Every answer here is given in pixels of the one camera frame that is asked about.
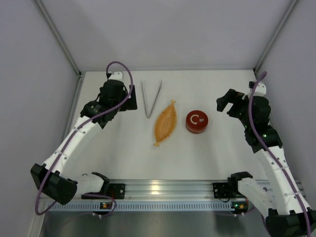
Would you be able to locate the boat-shaped woven basket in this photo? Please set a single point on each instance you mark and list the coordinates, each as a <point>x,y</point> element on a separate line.
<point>165,124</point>

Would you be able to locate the metal round lunch box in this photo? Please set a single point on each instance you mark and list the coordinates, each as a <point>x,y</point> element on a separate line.
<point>196,128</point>

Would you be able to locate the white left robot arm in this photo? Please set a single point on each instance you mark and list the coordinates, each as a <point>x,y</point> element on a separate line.
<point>50,177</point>

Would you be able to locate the aluminium frame post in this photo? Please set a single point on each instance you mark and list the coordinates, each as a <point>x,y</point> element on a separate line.
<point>53,29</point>
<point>285,17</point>

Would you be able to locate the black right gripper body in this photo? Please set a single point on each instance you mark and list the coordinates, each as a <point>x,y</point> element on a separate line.
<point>235,106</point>

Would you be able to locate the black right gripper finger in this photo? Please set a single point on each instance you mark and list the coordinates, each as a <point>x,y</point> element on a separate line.
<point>222,103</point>
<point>232,96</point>

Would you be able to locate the metal serving tongs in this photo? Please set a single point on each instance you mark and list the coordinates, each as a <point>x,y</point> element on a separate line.
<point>148,113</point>

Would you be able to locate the aluminium left frame post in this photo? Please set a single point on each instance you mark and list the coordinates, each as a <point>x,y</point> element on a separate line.
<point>53,29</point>

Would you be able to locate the aluminium right frame post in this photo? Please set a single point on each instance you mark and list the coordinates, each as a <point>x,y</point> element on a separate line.
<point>285,17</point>

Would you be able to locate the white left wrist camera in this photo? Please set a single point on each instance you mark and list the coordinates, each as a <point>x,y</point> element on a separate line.
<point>115,75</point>

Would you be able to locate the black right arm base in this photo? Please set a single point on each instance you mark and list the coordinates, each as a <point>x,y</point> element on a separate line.
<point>222,190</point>

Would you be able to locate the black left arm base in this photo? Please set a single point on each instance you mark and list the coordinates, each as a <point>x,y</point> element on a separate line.
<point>115,191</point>

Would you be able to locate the red round lid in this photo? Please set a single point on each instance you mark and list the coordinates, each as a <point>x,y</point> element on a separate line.
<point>197,116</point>

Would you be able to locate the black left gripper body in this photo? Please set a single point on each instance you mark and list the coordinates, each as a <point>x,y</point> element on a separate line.
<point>131,101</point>

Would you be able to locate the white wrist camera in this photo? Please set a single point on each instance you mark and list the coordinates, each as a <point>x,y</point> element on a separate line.
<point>115,75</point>
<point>260,90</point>

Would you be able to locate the aluminium front rail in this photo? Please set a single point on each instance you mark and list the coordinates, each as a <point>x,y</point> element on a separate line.
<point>156,195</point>

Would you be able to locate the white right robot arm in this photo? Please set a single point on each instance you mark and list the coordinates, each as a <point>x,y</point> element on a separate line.
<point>286,213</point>

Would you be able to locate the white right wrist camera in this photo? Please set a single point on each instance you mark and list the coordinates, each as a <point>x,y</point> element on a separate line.
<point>260,90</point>

